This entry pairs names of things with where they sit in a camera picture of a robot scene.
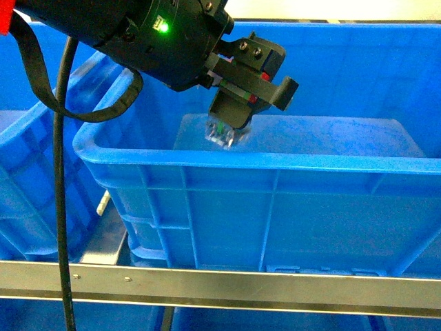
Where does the black strap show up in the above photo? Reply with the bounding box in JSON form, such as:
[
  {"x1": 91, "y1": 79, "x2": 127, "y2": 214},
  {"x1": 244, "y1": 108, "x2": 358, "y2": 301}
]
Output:
[{"x1": 10, "y1": 10, "x2": 145, "y2": 123}]

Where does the blue bin at left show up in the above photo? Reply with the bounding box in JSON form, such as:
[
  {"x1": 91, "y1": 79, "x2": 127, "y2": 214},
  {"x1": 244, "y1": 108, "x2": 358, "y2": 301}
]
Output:
[{"x1": 0, "y1": 21, "x2": 135, "y2": 262}]

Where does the metal roller rack frame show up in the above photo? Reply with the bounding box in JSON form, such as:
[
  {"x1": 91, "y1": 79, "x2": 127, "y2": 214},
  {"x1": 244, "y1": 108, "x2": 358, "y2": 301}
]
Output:
[{"x1": 0, "y1": 192, "x2": 441, "y2": 319}]

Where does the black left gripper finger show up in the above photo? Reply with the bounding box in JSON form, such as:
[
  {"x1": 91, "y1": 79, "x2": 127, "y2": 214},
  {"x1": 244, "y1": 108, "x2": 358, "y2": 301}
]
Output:
[
  {"x1": 218, "y1": 32, "x2": 286, "y2": 82},
  {"x1": 208, "y1": 53, "x2": 299, "y2": 111}
]

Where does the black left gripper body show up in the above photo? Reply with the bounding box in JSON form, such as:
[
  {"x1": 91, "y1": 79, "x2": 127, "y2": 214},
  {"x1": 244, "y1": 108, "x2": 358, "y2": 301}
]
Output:
[{"x1": 15, "y1": 0, "x2": 234, "y2": 92}]

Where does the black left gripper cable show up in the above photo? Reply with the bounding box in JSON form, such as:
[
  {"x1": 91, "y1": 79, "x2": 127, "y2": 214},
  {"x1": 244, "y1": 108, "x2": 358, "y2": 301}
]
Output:
[{"x1": 53, "y1": 36, "x2": 79, "y2": 331}]

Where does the large blue plastic bin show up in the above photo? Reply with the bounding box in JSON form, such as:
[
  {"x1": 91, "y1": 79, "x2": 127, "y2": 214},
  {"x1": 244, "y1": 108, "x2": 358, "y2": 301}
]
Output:
[{"x1": 73, "y1": 22, "x2": 440, "y2": 278}]

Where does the red mushroom push button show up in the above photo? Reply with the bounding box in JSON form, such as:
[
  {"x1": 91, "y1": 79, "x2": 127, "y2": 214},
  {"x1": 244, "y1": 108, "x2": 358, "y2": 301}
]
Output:
[{"x1": 203, "y1": 70, "x2": 271, "y2": 150}]

